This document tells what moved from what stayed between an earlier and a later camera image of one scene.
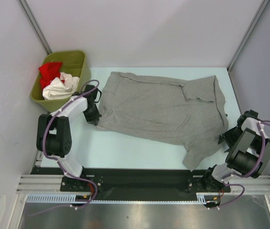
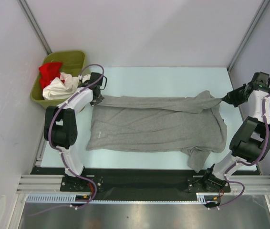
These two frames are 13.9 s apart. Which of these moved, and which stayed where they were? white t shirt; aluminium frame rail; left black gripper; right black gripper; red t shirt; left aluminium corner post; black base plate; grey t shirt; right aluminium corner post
Moved: left black gripper; grey t shirt; right black gripper
Stayed: aluminium frame rail; right aluminium corner post; black base plate; white t shirt; red t shirt; left aluminium corner post
